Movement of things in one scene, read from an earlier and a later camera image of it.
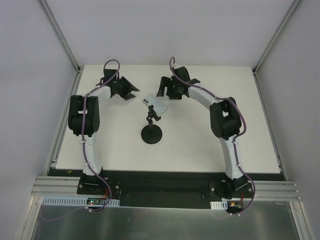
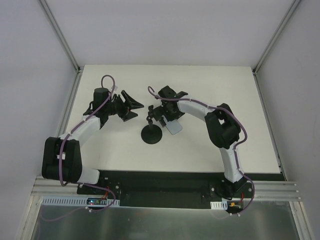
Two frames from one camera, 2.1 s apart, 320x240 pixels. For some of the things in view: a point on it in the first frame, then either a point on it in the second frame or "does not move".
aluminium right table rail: [265, 111] does not move
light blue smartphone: [159, 106] to [174, 126]
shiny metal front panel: [269, 220] does not move
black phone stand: [151, 134] does not move
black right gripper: [169, 87] to [157, 113]
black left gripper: [124, 87] to [124, 106]
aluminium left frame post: [60, 35] does not move
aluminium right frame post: [275, 37] does not move
